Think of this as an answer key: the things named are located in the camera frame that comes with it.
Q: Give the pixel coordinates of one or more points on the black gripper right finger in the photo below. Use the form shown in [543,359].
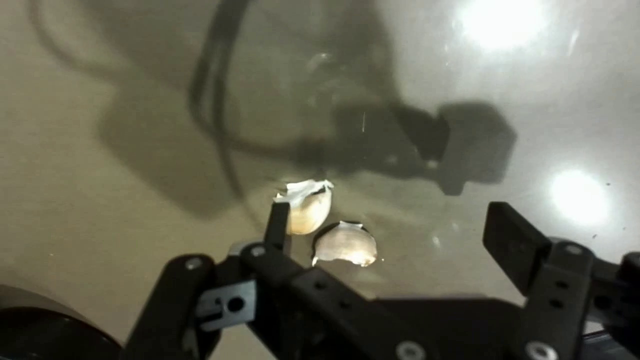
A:
[526,252]

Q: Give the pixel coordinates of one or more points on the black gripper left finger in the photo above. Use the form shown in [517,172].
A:
[277,227]

